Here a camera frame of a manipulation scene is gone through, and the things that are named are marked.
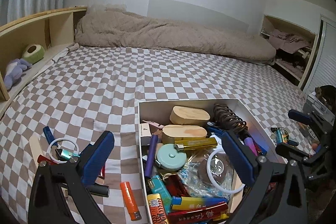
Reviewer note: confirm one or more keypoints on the red lighter on bed left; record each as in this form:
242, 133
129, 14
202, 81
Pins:
42, 158

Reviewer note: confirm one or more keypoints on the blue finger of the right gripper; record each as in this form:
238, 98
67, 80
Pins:
299, 116
286, 151

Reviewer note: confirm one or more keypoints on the cyan lighter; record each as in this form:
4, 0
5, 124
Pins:
280, 134

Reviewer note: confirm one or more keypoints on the purple lighter in box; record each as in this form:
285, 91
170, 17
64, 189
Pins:
151, 156

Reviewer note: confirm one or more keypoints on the purple plush toy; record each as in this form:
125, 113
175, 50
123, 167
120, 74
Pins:
14, 71

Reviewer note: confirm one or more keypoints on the upper wooden oval block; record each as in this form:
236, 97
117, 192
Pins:
182, 115

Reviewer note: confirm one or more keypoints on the checkered bed sheet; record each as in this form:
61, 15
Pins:
92, 90

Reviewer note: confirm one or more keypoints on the teal lighter on bed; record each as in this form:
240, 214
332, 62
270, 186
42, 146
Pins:
64, 155

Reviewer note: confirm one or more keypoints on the closet with clothes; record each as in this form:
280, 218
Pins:
296, 48

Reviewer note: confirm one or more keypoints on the yellow blue lighter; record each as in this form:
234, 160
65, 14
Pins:
188, 203

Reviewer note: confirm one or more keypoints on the wooden flat stick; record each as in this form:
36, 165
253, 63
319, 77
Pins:
36, 149

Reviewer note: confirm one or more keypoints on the black cylinder lighter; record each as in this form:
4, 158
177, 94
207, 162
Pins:
98, 190

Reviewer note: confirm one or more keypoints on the brown spiral hair clip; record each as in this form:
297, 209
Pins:
229, 121

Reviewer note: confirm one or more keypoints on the white shoe box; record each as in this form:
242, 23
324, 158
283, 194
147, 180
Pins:
159, 111

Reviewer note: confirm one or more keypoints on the beige quilted duvet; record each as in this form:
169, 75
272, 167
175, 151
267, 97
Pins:
114, 26

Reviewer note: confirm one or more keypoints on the lower wooden oval block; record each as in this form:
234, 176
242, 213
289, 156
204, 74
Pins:
172, 132

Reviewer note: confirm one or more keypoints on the wooden headboard shelf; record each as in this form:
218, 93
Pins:
54, 30

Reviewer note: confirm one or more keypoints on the blue lighter far left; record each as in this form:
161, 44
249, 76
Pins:
48, 135

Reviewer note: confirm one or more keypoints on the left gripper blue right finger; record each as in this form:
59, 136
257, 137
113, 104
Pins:
241, 157

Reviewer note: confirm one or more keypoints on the red lighter with gold text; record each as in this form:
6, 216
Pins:
198, 214

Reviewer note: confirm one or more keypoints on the orange lighter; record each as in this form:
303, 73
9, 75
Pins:
129, 199

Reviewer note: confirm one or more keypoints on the wooden oval block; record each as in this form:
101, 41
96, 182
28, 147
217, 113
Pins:
182, 115
172, 132

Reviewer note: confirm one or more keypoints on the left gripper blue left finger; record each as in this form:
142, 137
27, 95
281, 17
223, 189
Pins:
93, 158

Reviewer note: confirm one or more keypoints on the mint round tape measure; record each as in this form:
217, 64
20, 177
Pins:
169, 158

